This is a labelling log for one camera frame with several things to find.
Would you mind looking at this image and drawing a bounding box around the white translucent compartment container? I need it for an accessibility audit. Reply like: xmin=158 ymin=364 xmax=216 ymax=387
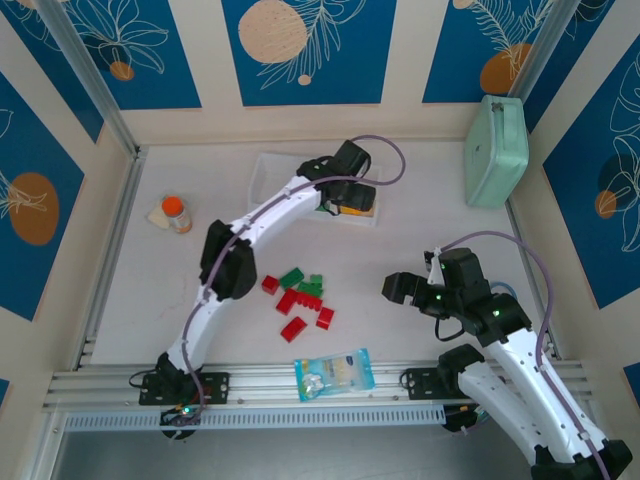
xmin=248 ymin=152 xmax=382 ymax=228

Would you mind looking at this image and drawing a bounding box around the red long lego brick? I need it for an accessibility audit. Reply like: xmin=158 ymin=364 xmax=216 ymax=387
xmin=275 ymin=288 xmax=300 ymax=315

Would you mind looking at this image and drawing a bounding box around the mint green zipper case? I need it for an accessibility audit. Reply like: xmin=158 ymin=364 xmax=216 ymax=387
xmin=464 ymin=94 xmax=530 ymax=209

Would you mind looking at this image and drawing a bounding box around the blue and white snack package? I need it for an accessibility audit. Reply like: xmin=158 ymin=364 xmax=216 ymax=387
xmin=293 ymin=348 xmax=377 ymax=404

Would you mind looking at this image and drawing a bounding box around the orange capped bottle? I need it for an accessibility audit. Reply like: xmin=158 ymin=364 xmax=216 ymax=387
xmin=162 ymin=195 xmax=194 ymax=235

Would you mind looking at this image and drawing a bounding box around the cream sponge wedge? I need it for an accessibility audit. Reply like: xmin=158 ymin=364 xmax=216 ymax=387
xmin=146 ymin=199 xmax=174 ymax=230

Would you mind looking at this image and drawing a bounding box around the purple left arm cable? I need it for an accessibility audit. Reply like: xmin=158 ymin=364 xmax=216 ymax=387
xmin=177 ymin=134 xmax=406 ymax=426

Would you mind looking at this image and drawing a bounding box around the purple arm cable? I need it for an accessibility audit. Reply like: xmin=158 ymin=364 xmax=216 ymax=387
xmin=177 ymin=134 xmax=406 ymax=426
xmin=439 ymin=229 xmax=616 ymax=480

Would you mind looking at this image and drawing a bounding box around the thin black cable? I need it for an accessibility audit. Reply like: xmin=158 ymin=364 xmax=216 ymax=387
xmin=432 ymin=316 xmax=467 ymax=343

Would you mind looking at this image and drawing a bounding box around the aluminum side rail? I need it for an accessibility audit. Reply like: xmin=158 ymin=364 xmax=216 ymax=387
xmin=504 ymin=199 xmax=565 ymax=362
xmin=74 ymin=147 xmax=147 ymax=371

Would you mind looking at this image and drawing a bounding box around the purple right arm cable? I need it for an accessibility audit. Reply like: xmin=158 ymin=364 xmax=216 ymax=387
xmin=439 ymin=229 xmax=616 ymax=480

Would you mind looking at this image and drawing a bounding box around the aluminum front rail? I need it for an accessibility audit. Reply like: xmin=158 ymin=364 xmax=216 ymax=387
xmin=42 ymin=359 xmax=596 ymax=416

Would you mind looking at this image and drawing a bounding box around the white slotted cable duct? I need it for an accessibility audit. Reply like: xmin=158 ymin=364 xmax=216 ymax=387
xmin=64 ymin=404 xmax=446 ymax=432

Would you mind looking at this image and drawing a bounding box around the aluminum corner post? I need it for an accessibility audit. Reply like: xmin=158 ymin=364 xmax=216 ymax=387
xmin=507 ymin=0 xmax=589 ymax=101
xmin=34 ymin=0 xmax=149 ymax=161

